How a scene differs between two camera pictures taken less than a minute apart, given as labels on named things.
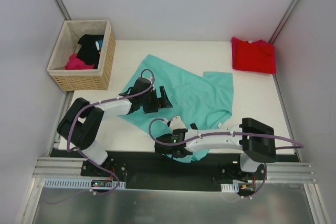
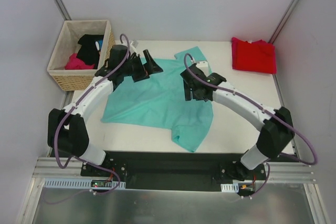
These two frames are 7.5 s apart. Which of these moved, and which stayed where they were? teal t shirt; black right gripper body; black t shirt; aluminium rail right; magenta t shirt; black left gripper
Moved: black left gripper; teal t shirt; black right gripper body
Stayed: magenta t shirt; aluminium rail right; black t shirt
